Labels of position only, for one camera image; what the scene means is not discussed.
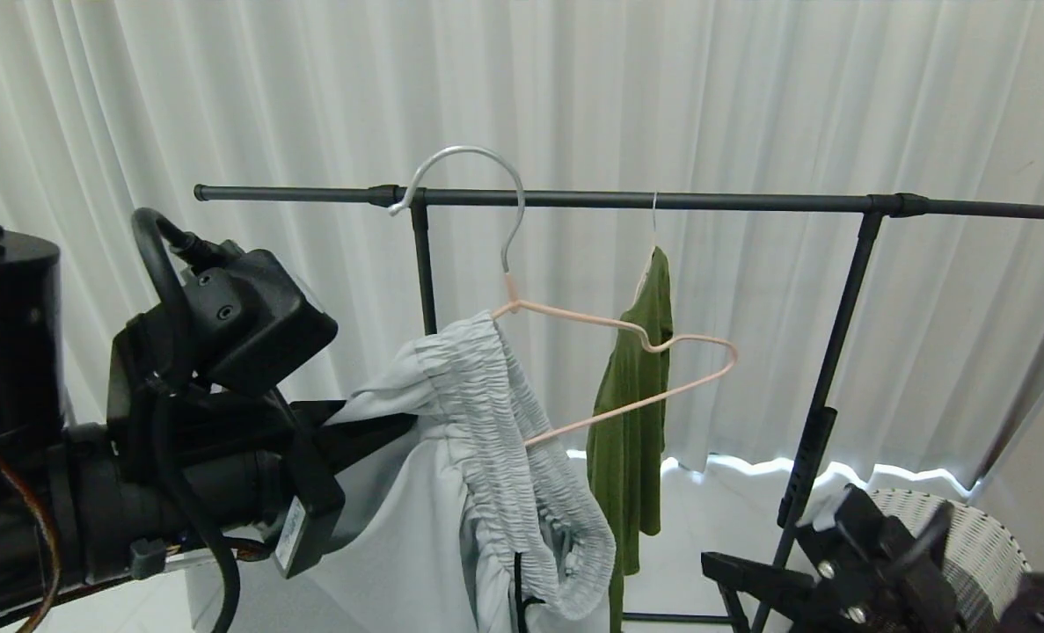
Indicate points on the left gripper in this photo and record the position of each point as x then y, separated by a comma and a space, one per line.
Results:
258, 475

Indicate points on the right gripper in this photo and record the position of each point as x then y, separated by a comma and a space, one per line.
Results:
816, 611

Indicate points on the pale grey shorts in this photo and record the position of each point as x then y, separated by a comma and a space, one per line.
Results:
398, 527

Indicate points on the green long-sleeved shirt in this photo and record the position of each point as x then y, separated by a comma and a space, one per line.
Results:
631, 422

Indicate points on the pink clothes hanger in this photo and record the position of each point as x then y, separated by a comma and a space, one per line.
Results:
654, 220
609, 321

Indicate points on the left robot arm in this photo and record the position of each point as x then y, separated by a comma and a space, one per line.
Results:
3, 352

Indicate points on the white laundry basket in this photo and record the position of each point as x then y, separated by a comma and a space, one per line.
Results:
988, 545

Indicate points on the black clothes rack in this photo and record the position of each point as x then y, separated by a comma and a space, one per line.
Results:
706, 201

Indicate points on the white curtain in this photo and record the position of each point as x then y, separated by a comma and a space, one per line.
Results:
222, 105

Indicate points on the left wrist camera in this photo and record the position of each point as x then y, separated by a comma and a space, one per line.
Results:
249, 316

